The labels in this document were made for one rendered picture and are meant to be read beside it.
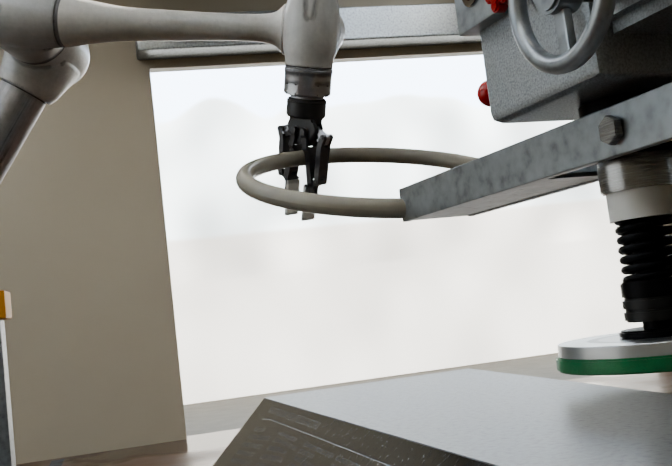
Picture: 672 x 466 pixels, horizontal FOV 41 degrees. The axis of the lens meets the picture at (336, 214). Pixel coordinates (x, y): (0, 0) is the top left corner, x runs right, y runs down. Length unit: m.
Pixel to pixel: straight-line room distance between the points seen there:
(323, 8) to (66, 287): 6.16
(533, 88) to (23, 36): 1.12
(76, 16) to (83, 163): 6.02
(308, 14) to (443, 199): 0.57
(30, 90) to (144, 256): 5.78
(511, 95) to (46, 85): 1.18
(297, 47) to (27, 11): 0.51
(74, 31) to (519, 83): 1.03
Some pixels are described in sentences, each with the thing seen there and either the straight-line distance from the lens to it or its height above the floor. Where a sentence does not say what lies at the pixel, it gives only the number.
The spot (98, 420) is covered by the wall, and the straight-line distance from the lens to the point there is 7.70.
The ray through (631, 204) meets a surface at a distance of 0.97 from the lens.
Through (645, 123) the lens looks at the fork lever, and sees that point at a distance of 0.90.
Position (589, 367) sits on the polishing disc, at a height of 0.84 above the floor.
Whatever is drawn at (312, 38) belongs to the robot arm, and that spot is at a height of 1.41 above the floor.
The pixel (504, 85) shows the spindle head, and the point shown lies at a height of 1.14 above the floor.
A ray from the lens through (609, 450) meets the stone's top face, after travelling 0.68.
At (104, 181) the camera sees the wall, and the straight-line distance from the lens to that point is 7.76.
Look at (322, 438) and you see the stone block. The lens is 1.02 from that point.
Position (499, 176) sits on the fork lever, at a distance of 1.11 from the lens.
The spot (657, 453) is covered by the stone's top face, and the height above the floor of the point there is 0.80.
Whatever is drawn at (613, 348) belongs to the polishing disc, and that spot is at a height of 0.85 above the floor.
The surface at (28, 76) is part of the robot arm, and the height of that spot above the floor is 1.45.
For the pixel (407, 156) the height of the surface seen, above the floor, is 1.20.
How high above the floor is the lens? 0.92
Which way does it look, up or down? 6 degrees up
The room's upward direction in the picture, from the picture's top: 7 degrees counter-clockwise
